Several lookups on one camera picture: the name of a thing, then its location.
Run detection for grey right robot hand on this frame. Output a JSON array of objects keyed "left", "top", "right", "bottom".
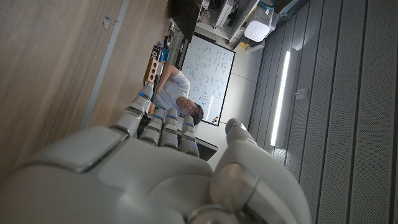
[{"left": 0, "top": 84, "right": 313, "bottom": 224}]

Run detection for person in white t-shirt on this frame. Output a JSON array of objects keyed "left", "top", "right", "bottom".
[{"left": 154, "top": 62, "right": 205, "bottom": 126}]

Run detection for wooden block with holes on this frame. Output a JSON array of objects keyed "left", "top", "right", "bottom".
[{"left": 144, "top": 57, "right": 160, "bottom": 84}]

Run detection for whiteboard with writing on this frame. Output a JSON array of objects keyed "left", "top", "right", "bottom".
[{"left": 180, "top": 33, "right": 236, "bottom": 127}]

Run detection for black box white letters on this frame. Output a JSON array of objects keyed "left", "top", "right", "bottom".
[{"left": 150, "top": 45, "right": 162, "bottom": 62}]

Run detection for ceiling light strip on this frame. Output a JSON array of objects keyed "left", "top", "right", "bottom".
[{"left": 269, "top": 50, "right": 292, "bottom": 147}]

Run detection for white shelf cabinet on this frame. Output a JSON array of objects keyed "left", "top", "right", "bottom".
[{"left": 198, "top": 0, "right": 262, "bottom": 47}]

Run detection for white rounded appliance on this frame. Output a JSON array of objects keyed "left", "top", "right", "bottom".
[{"left": 244, "top": 9, "right": 274, "bottom": 43}]

